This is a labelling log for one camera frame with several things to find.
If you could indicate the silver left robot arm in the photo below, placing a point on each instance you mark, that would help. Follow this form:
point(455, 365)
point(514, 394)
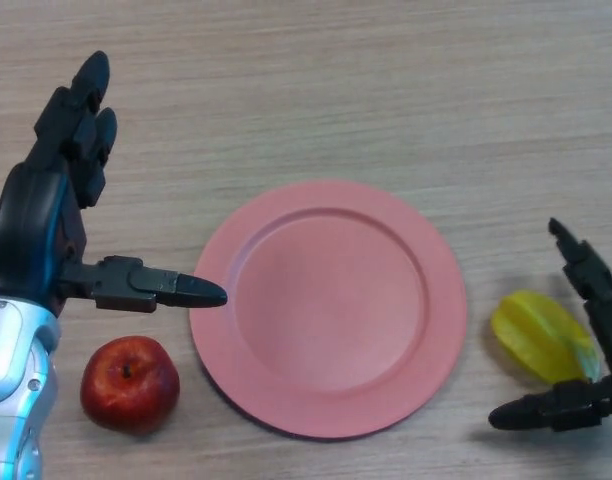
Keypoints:
point(11, 360)

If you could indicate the yellow starfruit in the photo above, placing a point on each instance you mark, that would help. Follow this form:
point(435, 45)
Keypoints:
point(536, 335)

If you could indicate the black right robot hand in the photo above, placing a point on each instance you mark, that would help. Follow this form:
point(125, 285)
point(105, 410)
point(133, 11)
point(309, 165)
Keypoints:
point(606, 320)

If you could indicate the red apple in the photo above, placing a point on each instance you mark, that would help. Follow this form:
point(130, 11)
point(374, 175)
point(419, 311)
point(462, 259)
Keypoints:
point(128, 390)

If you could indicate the pink round plate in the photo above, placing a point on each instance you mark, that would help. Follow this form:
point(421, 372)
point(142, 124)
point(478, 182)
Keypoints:
point(331, 315)

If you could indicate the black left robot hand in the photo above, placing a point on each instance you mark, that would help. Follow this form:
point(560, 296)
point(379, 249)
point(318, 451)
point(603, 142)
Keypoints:
point(21, 235)

